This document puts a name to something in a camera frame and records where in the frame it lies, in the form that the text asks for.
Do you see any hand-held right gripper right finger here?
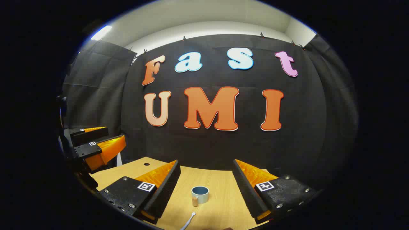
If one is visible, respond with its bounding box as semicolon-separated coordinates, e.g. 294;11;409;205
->
232;159;320;225

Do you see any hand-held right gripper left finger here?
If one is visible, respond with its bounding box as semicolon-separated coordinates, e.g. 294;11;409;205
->
97;160;181;225

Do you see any pale blue cup wooden handle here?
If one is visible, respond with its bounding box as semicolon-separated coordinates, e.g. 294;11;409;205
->
191;186;210;207

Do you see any white toothbrush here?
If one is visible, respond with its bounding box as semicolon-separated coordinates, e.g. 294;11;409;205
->
180;212;196;230

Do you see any light wooden desktop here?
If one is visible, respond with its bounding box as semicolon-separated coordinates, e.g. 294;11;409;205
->
89;157;278;230

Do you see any ceiling light panel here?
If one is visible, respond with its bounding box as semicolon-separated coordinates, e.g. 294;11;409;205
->
90;25;113;41

